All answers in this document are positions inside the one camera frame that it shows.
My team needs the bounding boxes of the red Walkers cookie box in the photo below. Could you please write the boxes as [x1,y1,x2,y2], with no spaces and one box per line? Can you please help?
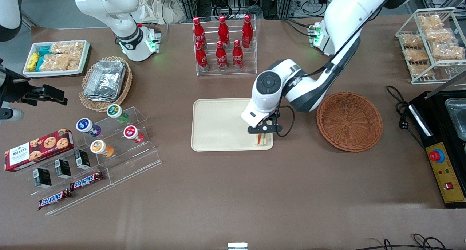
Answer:
[4,128,75,172]

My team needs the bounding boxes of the light oval wicker basket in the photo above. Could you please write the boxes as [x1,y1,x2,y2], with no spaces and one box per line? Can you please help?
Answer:
[79,56,133,112]

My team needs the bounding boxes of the stack of foil containers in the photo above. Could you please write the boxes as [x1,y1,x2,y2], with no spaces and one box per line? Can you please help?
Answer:
[83,60,127,102]

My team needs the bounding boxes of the yellow snack pack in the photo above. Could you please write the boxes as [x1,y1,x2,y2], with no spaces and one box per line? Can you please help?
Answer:
[26,52,40,72]

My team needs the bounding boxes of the aluminium equipment frame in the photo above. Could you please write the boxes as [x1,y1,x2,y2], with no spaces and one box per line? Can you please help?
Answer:
[177,0,328,19]

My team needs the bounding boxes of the black power cable with plug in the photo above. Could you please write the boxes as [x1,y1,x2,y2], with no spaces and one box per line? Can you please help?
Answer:
[387,85,427,149]

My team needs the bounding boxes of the orange lid cup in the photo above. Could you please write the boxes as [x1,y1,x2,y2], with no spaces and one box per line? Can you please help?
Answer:
[90,140,115,159]

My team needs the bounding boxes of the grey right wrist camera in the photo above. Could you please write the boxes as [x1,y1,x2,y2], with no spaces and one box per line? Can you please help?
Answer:
[0,109,24,121]

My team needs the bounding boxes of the clear acrylic stepped cup stand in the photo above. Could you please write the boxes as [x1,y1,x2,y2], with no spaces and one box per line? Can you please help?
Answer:
[82,106,163,185]

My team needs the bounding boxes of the beige plastic tray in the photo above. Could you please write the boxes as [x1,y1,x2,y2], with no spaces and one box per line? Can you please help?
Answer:
[191,97,274,152]

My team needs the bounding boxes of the brown round wicker basket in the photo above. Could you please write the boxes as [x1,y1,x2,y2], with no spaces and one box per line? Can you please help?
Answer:
[316,92,383,153]

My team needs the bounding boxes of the clear acrylic bottle rack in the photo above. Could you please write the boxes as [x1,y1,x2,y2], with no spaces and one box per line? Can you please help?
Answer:
[192,14,257,77]

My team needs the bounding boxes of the white rectangular snack tray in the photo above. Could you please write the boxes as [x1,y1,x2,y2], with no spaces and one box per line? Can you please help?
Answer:
[23,40,91,78]

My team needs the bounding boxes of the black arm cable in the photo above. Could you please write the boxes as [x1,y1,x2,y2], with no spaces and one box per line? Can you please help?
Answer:
[274,24,364,138]

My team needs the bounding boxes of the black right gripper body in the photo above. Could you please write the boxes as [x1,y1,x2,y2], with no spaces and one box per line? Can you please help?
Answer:
[0,69,32,108]

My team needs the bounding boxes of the red lid cup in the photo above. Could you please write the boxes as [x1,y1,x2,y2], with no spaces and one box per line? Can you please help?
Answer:
[123,125,145,144]

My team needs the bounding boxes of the black appliance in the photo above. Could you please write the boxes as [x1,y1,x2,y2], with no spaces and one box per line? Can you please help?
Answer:
[408,91,466,148]

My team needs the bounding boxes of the clear fried snack pack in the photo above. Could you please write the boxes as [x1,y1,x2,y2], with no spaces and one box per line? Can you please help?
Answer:
[400,33,425,48]
[418,15,444,30]
[405,48,429,63]
[431,43,465,60]
[408,63,435,77]
[425,28,455,43]

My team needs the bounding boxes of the blue lid purple cup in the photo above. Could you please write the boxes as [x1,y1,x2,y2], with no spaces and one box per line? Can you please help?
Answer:
[76,118,102,138]

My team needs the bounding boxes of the red cola bottle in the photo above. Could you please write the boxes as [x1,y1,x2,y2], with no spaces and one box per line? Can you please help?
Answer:
[242,14,253,49]
[218,15,230,46]
[192,17,207,48]
[216,41,228,71]
[195,42,209,72]
[232,40,244,71]

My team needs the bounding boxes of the beige cloth bag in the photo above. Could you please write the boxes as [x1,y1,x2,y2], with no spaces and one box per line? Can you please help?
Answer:
[138,0,187,24]

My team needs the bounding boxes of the clear acrylic stepped snack stand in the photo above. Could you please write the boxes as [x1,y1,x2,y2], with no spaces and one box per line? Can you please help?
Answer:
[20,148,114,217]

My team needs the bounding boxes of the Snickers bar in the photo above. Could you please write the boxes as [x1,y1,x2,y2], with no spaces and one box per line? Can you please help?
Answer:
[70,171,104,191]
[38,188,72,211]

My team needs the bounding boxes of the black floor cables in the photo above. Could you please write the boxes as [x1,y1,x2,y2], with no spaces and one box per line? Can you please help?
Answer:
[342,233,455,250]

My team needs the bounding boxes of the white wire rack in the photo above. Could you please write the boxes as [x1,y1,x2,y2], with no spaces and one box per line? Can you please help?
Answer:
[395,8,466,85]

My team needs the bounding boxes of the small black box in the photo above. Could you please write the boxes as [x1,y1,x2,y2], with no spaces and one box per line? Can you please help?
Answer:
[74,149,91,171]
[54,159,72,180]
[33,168,52,189]

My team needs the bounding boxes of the clear rice cracker pack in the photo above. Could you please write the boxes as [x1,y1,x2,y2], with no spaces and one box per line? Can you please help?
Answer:
[50,42,85,55]
[39,53,81,72]

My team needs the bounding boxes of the green lid cup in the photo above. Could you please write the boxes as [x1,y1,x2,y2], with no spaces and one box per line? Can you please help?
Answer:
[107,104,130,124]

